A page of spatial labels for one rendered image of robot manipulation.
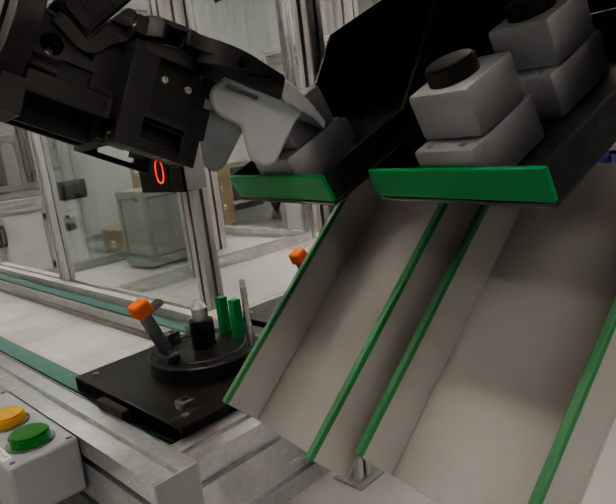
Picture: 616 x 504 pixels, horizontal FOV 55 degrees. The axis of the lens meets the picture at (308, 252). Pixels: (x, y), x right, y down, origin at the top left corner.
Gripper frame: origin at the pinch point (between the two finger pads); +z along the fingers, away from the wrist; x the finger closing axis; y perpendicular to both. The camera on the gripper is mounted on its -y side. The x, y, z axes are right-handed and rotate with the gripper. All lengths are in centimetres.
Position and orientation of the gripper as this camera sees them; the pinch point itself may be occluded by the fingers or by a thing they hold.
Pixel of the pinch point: (289, 114)
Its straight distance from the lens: 46.2
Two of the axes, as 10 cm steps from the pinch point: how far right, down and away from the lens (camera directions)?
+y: -2.0, 9.8, -0.9
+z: 7.5, 2.1, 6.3
